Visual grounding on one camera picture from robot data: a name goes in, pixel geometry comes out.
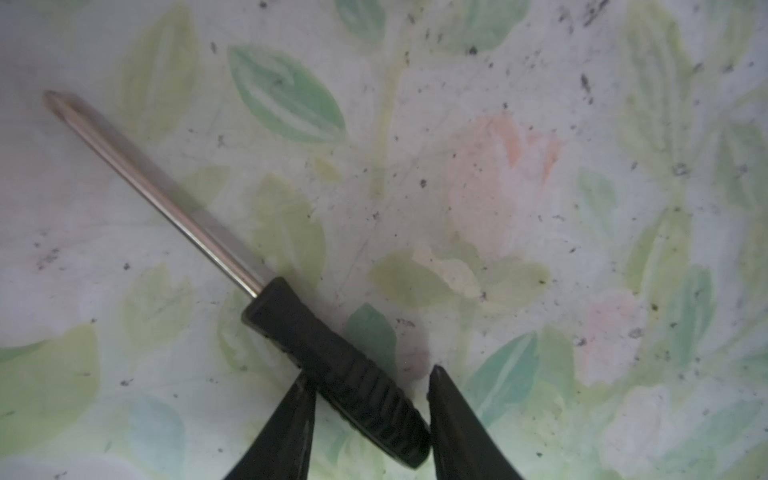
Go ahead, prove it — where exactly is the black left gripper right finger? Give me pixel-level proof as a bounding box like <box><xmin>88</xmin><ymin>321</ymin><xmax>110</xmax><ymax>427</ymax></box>
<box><xmin>427</xmin><ymin>365</ymin><xmax>522</xmax><ymax>480</ymax></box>

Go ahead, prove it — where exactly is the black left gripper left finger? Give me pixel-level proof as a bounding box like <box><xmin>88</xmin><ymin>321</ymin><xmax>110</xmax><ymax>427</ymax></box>
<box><xmin>225</xmin><ymin>374</ymin><xmax>316</xmax><ymax>480</ymax></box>

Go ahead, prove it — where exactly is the black handled screwdriver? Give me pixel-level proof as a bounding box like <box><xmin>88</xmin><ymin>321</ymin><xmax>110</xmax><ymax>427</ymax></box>
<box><xmin>43</xmin><ymin>90</ymin><xmax>431</xmax><ymax>469</ymax></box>

